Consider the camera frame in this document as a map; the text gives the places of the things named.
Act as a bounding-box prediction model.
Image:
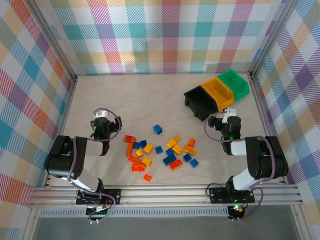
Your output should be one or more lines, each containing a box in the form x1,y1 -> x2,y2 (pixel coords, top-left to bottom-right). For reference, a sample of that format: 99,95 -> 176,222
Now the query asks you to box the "black plastic bin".
183,84 -> 220,122

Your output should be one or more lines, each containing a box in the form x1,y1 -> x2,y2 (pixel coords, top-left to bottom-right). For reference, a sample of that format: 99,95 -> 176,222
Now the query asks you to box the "yellow plastic bin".
201,76 -> 236,111

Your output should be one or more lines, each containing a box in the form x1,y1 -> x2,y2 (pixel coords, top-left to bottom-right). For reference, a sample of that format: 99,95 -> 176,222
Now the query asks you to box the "long yellow lego brick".
183,144 -> 198,155

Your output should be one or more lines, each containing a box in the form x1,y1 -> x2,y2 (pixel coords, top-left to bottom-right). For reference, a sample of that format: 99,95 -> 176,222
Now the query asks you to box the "green plastic bin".
216,69 -> 250,102

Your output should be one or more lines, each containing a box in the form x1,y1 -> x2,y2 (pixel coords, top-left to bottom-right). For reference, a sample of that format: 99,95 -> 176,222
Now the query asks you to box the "long blue lego brick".
162,155 -> 177,166

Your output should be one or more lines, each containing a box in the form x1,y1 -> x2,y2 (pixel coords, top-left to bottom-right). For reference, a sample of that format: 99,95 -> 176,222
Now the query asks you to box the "black controller board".
228,204 -> 245,219
86,204 -> 111,219

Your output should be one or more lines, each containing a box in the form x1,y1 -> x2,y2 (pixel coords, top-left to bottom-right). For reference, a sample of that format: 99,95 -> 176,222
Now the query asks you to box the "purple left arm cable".
66,107 -> 123,225

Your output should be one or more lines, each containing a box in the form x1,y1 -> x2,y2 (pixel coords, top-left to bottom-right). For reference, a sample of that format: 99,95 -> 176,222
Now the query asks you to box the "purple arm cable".
66,107 -> 123,225
204,112 -> 278,222

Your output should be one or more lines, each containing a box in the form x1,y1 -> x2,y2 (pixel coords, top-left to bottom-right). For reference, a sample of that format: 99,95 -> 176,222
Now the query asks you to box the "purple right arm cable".
204,112 -> 278,222

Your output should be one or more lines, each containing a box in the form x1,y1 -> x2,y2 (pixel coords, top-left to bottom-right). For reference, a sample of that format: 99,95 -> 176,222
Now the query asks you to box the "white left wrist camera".
93,110 -> 110,120

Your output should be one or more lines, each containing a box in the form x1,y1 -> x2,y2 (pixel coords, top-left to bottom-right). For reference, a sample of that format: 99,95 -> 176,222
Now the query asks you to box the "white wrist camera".
221,107 -> 237,124
93,110 -> 110,120

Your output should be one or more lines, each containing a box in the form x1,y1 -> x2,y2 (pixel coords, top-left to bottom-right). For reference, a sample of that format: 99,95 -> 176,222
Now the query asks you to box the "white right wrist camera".
221,107 -> 237,124

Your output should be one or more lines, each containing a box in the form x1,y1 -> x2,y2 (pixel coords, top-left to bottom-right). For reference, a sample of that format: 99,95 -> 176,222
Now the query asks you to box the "aluminium table edge rail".
42,74 -> 79,188
248,72 -> 288,185

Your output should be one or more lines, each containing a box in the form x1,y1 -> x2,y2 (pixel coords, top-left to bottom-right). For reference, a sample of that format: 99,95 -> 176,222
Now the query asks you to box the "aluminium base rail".
26,184 -> 304,209

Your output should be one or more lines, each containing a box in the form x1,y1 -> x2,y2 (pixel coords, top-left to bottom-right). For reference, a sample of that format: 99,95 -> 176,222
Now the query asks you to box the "aluminium frame post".
29,0 -> 78,80
248,0 -> 301,77

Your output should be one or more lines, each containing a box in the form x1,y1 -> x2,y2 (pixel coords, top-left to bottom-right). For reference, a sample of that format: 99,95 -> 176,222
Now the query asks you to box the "grey slotted cable duct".
39,208 -> 230,219

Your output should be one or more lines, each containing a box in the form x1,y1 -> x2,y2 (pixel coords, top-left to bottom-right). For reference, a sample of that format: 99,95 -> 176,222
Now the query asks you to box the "aluminium frame beam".
291,204 -> 310,240
23,207 -> 42,240

